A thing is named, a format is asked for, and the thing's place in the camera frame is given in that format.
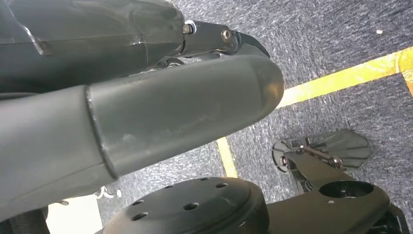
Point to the yellow floor tape strip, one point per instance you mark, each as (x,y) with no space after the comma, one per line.
(227,158)
(408,77)
(342,79)

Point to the black robot foot plate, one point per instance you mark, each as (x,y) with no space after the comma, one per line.
(348,145)

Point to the small white floor clip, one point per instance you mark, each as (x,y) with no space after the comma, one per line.
(108,193)

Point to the dark ribbed left arm sleeve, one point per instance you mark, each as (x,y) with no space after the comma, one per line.
(25,224)

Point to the white flat floor board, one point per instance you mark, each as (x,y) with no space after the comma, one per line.
(74,216)

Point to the tiny white floor scrap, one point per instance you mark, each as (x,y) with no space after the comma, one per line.
(379,32)

